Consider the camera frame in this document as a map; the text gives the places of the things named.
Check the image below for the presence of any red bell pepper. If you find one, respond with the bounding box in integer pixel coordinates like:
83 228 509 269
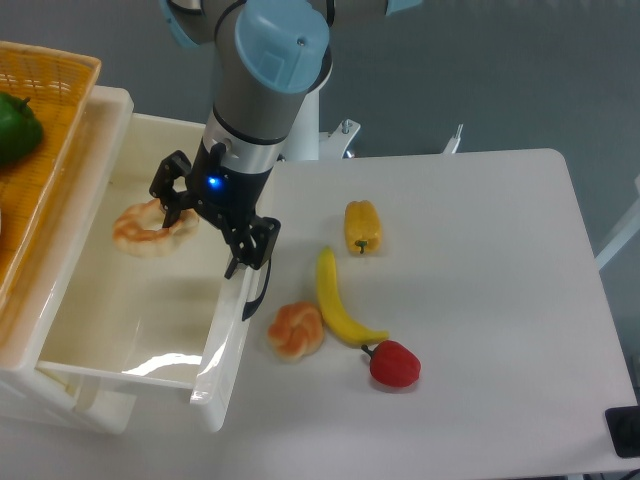
361 340 422 389

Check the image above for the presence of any glazed ring donut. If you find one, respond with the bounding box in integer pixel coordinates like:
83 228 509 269
111 199 199 258

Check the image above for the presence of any yellow banana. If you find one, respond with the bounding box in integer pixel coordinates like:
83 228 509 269
315 247 390 348

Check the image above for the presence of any black device at edge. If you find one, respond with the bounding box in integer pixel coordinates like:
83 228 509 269
605 405 640 458

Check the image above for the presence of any white drawer cabinet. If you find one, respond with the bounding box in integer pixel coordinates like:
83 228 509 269
1 86 135 434

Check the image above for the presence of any green bell pepper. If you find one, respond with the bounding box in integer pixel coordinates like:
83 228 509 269
1 92 43 166

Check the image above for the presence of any orange plastic basket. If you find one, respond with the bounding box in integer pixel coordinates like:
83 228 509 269
1 41 101 304

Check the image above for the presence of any twisted round bread bun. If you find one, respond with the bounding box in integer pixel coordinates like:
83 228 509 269
267 301 325 362

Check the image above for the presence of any black drawer handle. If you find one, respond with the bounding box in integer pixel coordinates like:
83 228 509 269
241 259 272 321

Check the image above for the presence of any yellow bell pepper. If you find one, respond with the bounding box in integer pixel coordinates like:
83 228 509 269
343 200 382 255

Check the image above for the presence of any open white drawer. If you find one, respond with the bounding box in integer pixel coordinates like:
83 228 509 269
39 114 266 432

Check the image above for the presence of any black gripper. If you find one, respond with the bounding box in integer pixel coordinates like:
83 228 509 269
149 141 281 279

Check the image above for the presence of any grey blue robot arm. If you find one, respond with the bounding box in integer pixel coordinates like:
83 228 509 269
149 1 417 278

